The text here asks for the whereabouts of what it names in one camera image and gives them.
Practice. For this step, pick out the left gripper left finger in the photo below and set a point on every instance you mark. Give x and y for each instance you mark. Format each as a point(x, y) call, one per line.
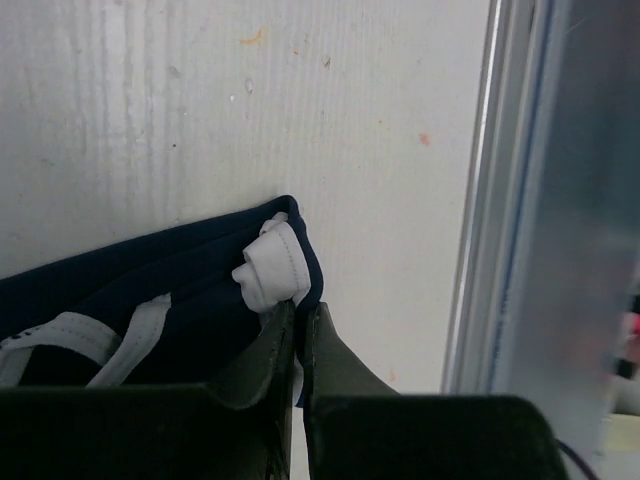
point(235, 426)

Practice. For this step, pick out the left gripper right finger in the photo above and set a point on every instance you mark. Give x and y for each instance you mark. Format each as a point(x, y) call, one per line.
point(358, 427)

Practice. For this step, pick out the navy blue underwear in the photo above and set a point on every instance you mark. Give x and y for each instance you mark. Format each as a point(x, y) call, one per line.
point(170, 307)

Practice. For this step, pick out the aluminium mounting rail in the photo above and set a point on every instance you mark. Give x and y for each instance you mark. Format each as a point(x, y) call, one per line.
point(514, 59)

